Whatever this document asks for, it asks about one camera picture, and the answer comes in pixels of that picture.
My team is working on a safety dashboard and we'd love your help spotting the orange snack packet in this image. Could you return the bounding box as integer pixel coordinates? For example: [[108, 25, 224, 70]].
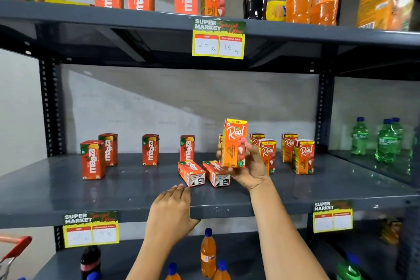
[[380, 219, 403, 246]]

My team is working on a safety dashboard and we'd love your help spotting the grey metal shelf rack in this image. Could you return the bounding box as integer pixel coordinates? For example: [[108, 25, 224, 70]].
[[0, 0, 420, 280]]

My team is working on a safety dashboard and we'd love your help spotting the yellow green price label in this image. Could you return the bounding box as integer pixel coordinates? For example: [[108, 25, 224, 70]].
[[62, 211, 120, 249], [192, 17, 246, 60], [312, 200, 354, 234]]

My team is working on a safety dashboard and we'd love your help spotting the yellow snack packet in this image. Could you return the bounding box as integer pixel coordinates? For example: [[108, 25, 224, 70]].
[[266, 0, 287, 22]]

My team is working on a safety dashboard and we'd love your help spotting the person's right hand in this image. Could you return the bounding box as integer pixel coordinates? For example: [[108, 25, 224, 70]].
[[217, 141, 271, 191]]

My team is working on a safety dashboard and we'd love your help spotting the person's right forearm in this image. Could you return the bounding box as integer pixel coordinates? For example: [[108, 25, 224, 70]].
[[249, 176, 331, 280]]

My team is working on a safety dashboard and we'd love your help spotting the green soda bottle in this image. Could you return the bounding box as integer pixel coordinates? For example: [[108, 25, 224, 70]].
[[351, 117, 369, 156], [335, 252, 363, 280], [375, 119, 399, 163]]

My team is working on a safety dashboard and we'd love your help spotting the person's left forearm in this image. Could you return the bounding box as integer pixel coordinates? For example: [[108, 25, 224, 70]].
[[126, 233, 185, 280]]

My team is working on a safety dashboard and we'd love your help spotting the person's left hand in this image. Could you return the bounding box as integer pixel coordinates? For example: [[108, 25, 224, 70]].
[[144, 184, 201, 244]]

